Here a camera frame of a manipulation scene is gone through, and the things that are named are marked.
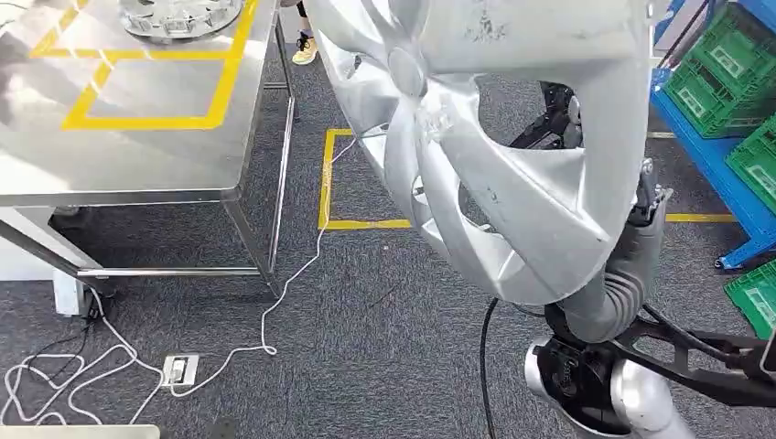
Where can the yellow floor tape square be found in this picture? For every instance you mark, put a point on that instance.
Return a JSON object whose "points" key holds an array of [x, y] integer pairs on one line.
{"points": [[357, 224], [700, 217]]}

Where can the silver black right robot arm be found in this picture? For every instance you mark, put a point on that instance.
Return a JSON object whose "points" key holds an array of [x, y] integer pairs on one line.
{"points": [[642, 394]]}

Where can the blue metal shelf rack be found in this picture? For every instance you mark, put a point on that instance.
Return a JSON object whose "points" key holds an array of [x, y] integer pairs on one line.
{"points": [[709, 157]]}

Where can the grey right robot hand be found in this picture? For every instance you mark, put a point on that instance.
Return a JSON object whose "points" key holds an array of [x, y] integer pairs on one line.
{"points": [[630, 266]]}

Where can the pale flat board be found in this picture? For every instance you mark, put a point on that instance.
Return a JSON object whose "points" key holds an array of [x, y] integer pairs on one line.
{"points": [[79, 432]]}

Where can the silver plastic wheel hubcap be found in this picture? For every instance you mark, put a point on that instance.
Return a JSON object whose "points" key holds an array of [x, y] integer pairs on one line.
{"points": [[176, 18], [515, 36]]}

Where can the steel floor socket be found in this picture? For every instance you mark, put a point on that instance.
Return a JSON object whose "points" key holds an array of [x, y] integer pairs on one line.
{"points": [[180, 370]]}

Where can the person with yellow shoes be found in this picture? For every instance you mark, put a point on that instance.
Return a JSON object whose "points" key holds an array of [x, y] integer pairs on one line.
{"points": [[305, 51]]}

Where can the white box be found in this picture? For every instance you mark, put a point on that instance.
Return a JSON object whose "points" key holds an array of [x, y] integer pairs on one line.
{"points": [[70, 294]]}

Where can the green plastic crate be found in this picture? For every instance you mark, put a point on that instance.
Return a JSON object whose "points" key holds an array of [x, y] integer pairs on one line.
{"points": [[758, 163], [709, 103], [733, 42]]}

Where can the stainless steel table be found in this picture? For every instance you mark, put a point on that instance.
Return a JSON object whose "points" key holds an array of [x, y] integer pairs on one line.
{"points": [[121, 163]]}

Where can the black power adapter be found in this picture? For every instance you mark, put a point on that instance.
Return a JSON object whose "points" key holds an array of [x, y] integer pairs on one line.
{"points": [[94, 306]]}

